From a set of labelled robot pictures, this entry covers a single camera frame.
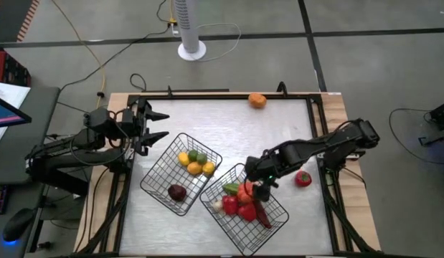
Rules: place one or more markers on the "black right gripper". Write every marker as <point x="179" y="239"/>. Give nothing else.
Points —
<point x="262" y="168"/>

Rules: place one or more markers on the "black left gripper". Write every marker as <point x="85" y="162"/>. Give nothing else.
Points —
<point x="133" y="123"/>

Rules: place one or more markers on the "orange-red tomato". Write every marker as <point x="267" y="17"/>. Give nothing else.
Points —
<point x="244" y="192"/>

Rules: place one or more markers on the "dark red chili pepper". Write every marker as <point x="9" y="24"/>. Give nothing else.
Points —
<point x="262" y="215"/>

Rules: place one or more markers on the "red bell pepper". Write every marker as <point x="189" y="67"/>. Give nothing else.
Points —
<point x="247" y="212"/>
<point x="230" y="204"/>

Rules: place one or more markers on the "green cucumber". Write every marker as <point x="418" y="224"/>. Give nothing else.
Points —
<point x="230" y="188"/>

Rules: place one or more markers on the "large yellow lemon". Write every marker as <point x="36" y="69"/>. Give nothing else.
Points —
<point x="183" y="158"/>

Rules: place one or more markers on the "white garlic bulb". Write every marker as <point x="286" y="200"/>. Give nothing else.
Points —
<point x="217" y="205"/>

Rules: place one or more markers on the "yellow-orange mango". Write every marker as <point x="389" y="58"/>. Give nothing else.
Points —
<point x="194" y="168"/>

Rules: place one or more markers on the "small yellow lemon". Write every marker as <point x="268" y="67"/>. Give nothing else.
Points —
<point x="208" y="168"/>

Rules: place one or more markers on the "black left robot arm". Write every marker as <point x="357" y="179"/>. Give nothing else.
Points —
<point x="71" y="161"/>

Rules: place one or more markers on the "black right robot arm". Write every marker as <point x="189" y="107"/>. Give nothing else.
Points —
<point x="329" y="141"/>

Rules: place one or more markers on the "red tomato with green stem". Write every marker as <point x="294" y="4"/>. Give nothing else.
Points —
<point x="302" y="178"/>

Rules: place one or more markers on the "dark red apple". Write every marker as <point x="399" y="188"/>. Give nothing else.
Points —
<point x="176" y="192"/>

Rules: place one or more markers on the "orange fruit with rough skin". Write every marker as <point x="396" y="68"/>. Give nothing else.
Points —
<point x="257" y="100"/>

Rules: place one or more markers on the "white tower fan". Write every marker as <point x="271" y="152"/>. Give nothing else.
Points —
<point x="188" y="32"/>

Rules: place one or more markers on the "dark grey desk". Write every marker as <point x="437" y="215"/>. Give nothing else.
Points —
<point x="24" y="143"/>

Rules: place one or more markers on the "white paper sheet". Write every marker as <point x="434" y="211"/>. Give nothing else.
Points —
<point x="10" y="95"/>

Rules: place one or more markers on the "computer monitor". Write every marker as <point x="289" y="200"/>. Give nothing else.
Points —
<point x="6" y="113"/>

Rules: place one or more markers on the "red and black box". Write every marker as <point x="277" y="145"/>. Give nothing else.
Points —
<point x="6" y="68"/>

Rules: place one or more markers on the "black computer mouse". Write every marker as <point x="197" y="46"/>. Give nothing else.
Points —
<point x="17" y="224"/>

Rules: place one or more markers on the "dark mat with orange edge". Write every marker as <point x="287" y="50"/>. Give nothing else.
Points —
<point x="10" y="18"/>

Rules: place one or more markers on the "black device box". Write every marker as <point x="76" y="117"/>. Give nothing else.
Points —
<point x="442" y="114"/>

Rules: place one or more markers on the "black aluminium table frame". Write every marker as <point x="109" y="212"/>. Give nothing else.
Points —
<point x="315" y="107"/>

